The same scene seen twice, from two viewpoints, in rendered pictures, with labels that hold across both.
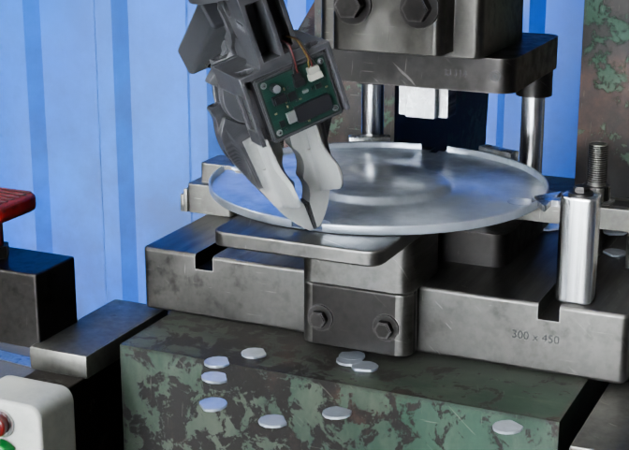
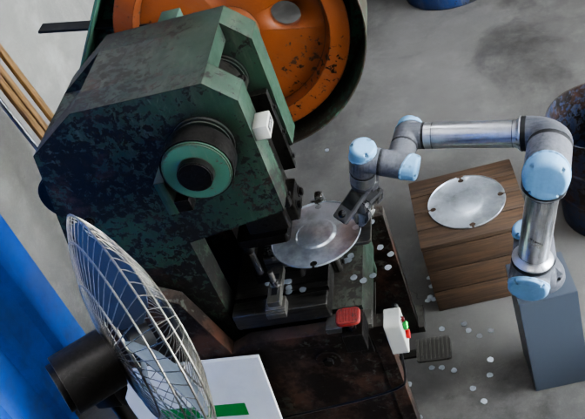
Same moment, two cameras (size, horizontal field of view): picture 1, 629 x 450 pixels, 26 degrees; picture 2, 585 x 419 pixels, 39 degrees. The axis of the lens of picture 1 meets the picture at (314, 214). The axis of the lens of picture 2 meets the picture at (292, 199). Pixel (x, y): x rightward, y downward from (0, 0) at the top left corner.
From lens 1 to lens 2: 2.70 m
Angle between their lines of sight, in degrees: 85
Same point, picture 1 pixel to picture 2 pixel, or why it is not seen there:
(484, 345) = not seen: hidden behind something
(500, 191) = (310, 212)
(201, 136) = not seen: outside the picture
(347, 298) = not seen: hidden behind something
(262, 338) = (341, 281)
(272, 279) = (329, 273)
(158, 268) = (328, 303)
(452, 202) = (325, 215)
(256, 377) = (362, 273)
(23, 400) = (396, 311)
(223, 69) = (373, 197)
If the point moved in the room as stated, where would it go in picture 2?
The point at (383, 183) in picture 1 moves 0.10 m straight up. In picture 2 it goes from (319, 229) to (310, 206)
